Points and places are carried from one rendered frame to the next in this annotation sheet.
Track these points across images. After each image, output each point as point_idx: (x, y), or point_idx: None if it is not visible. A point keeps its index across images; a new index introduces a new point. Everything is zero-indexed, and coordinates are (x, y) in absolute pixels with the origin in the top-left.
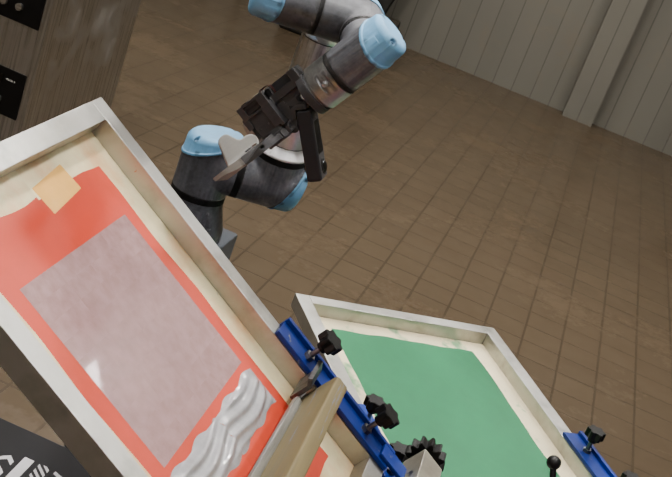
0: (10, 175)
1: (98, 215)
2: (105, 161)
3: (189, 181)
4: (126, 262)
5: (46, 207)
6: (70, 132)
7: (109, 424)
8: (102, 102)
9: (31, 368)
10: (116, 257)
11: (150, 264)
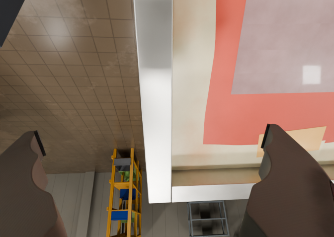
0: (324, 163)
1: (273, 106)
2: (186, 145)
3: None
4: (306, 48)
5: (326, 133)
6: (247, 186)
7: None
8: (154, 199)
9: None
10: (312, 60)
11: (270, 27)
